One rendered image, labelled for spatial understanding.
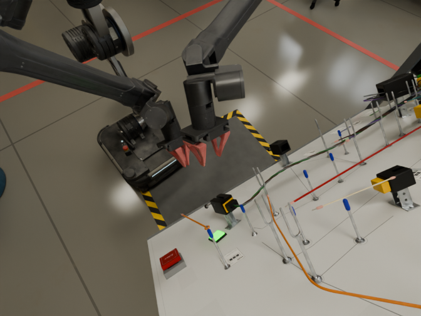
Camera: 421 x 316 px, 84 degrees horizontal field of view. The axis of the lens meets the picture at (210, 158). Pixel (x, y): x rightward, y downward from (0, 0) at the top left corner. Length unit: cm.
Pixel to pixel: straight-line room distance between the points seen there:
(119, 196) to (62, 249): 51
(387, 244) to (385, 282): 8
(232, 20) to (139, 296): 163
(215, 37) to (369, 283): 52
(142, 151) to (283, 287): 152
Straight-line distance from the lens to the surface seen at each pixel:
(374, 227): 54
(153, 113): 61
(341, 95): 282
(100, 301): 189
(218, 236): 66
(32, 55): 52
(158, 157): 180
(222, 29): 60
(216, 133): 53
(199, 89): 50
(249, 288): 49
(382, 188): 53
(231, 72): 51
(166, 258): 65
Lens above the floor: 175
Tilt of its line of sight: 60 degrees down
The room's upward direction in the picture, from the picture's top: straight up
